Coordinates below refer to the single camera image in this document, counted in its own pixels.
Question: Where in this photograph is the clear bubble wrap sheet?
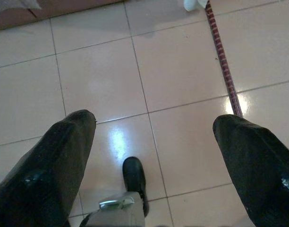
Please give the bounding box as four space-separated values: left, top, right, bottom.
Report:
0 0 41 14

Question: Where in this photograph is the grey robot leg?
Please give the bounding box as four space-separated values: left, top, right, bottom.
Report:
79 191 145 227

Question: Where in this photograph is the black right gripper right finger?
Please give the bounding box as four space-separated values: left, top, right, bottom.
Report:
212 114 289 227

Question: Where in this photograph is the dark red counter cabinet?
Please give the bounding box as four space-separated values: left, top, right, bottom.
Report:
0 0 126 31

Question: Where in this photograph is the black right robot foot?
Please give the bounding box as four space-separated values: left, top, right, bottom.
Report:
122 157 150 217

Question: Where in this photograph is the white plastic object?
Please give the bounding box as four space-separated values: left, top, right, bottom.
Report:
184 0 208 12

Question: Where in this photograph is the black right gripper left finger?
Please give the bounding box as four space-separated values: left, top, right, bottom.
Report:
0 109 97 227

